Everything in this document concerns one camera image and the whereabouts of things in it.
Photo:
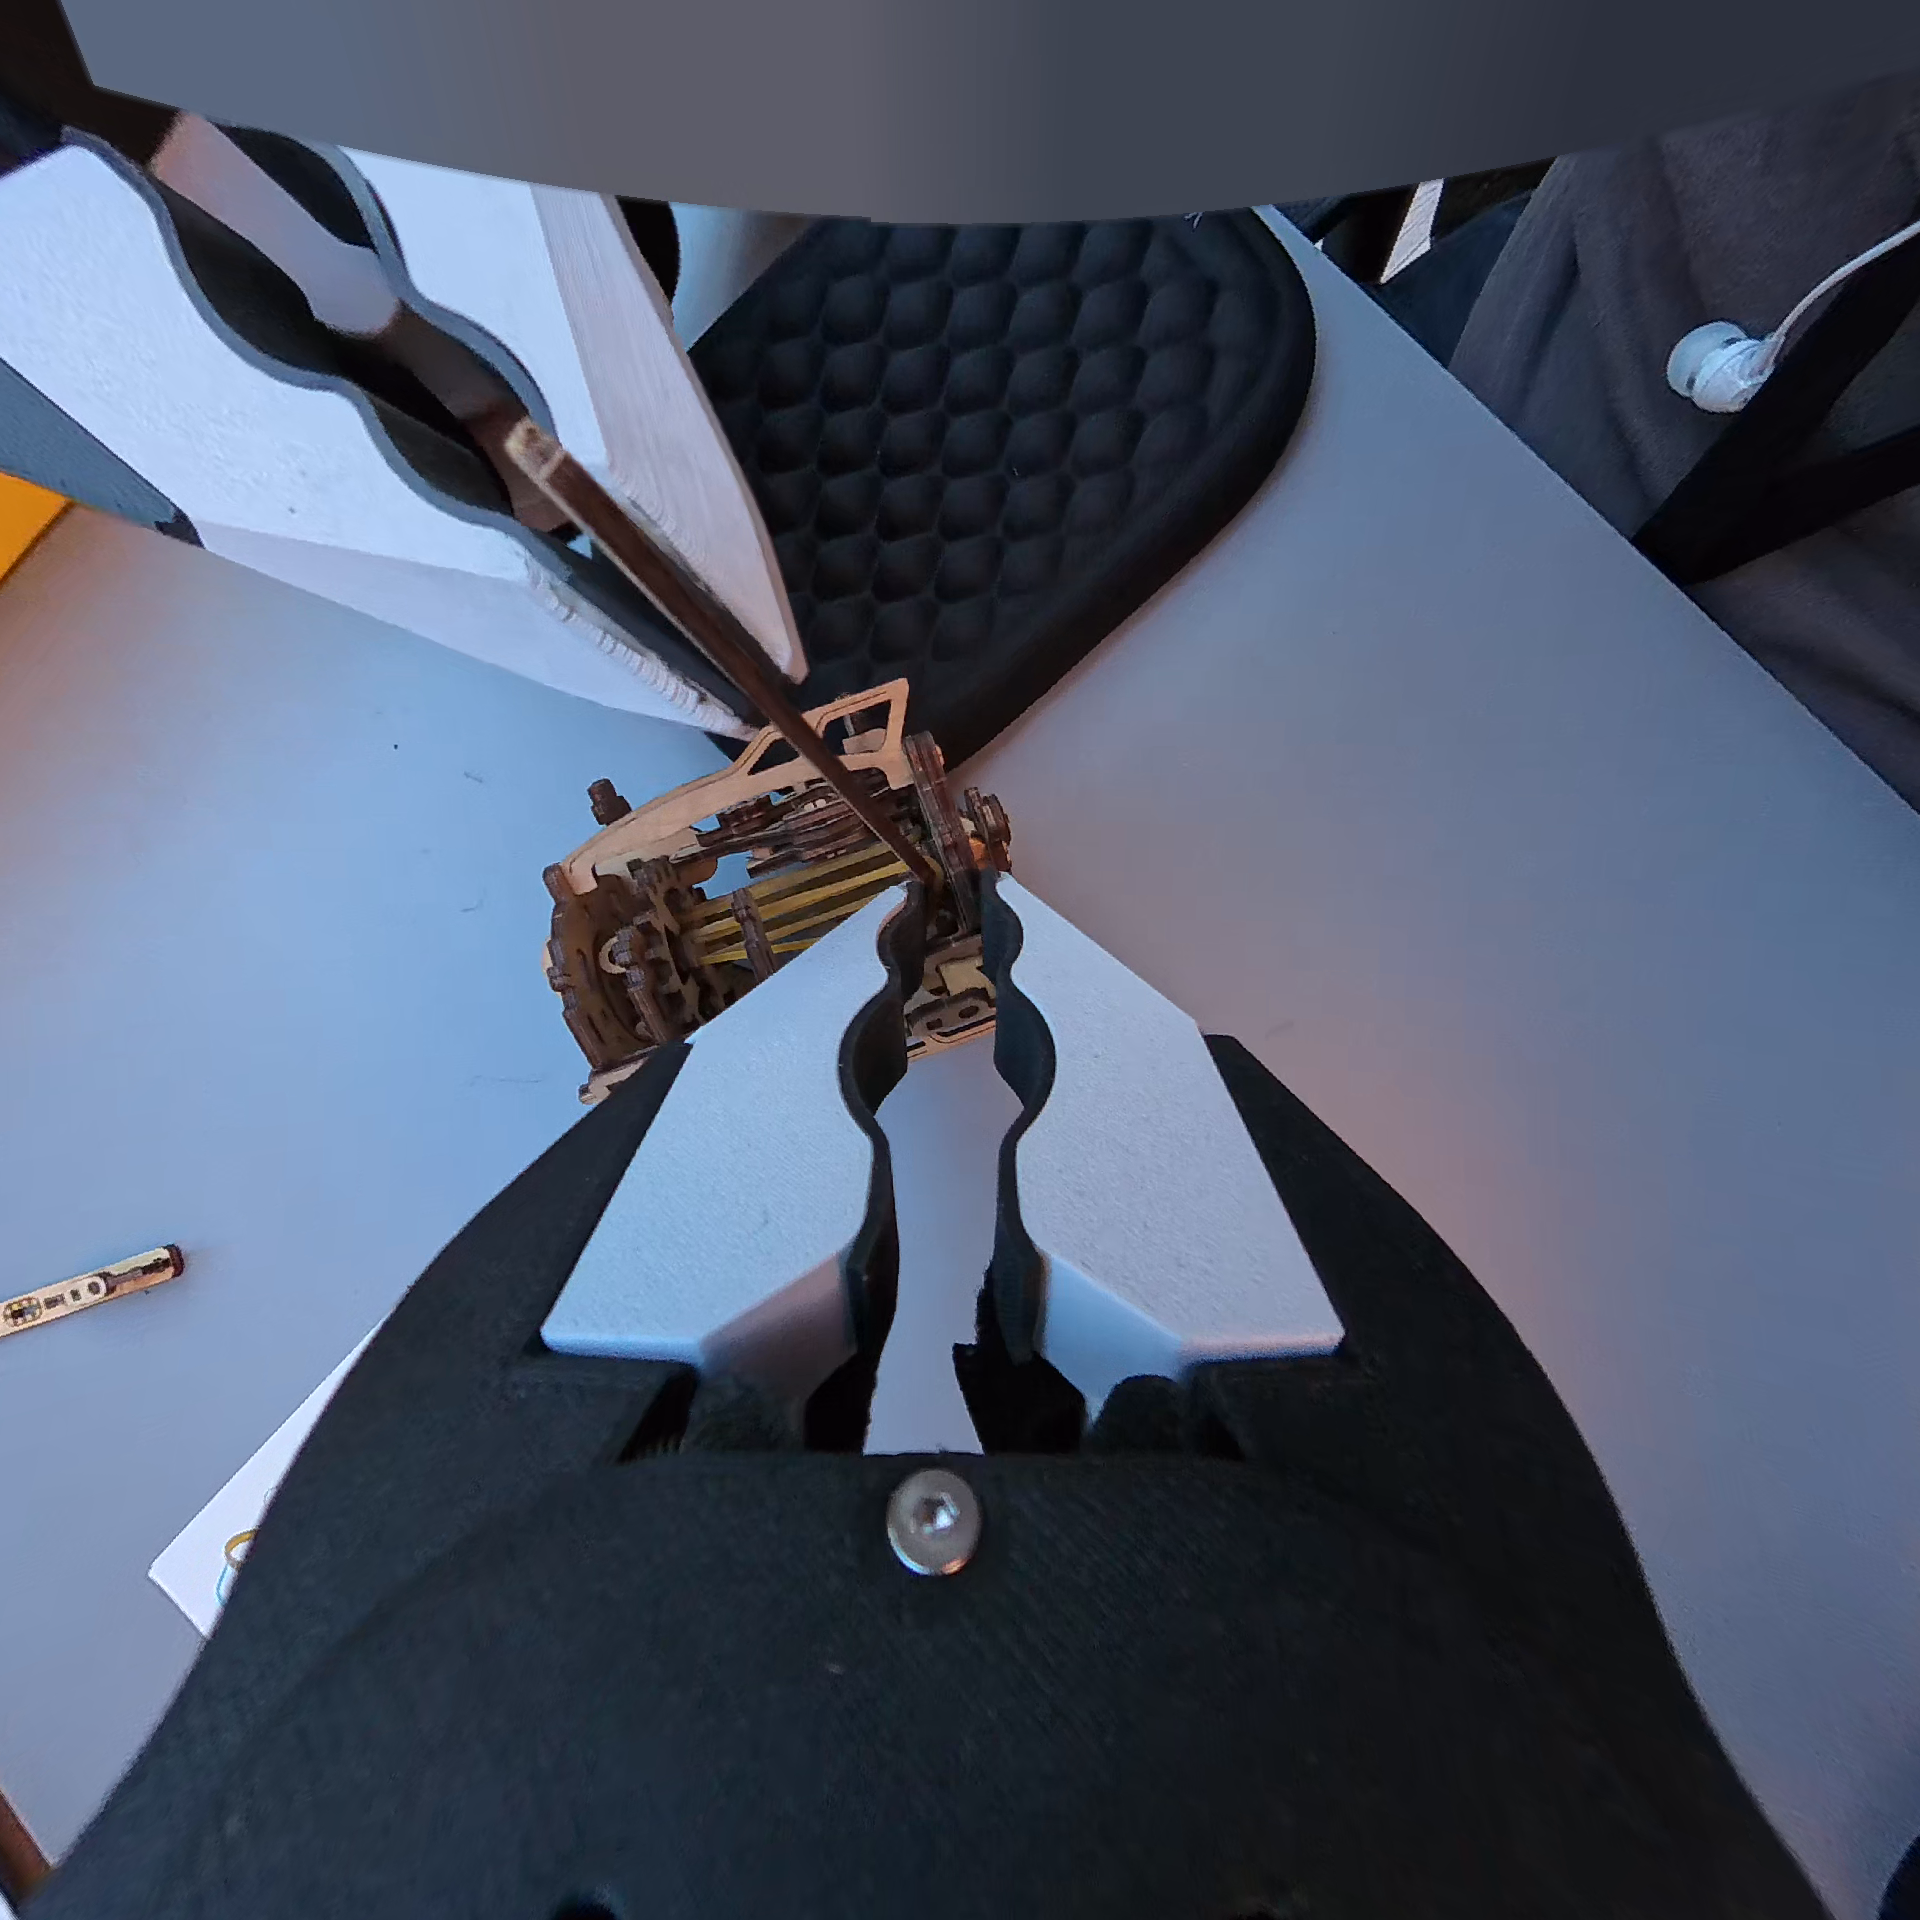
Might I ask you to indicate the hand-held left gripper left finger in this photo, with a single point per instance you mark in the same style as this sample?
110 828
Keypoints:
705 1185

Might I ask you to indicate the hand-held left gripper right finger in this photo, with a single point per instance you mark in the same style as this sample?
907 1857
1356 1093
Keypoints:
1154 1170

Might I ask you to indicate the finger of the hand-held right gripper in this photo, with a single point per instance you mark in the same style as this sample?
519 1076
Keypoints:
178 344
451 254

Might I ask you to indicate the long wooden part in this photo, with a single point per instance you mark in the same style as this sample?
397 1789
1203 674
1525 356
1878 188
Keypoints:
534 458

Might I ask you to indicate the wooden submarine model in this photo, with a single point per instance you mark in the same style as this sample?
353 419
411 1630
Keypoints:
660 871

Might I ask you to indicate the small wooden model part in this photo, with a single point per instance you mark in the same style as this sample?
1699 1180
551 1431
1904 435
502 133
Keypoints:
92 1289

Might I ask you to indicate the yellow plastic bin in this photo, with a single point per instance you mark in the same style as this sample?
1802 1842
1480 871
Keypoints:
23 525

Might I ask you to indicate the illustrated instruction booklet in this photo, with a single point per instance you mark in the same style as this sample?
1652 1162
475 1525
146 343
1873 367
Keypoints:
247 1485

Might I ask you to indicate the black honeycomb seat cushion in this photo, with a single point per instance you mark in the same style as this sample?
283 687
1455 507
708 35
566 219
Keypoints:
1019 451

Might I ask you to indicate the person's grey sweatshirt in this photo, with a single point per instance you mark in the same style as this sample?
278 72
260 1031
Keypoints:
1649 225

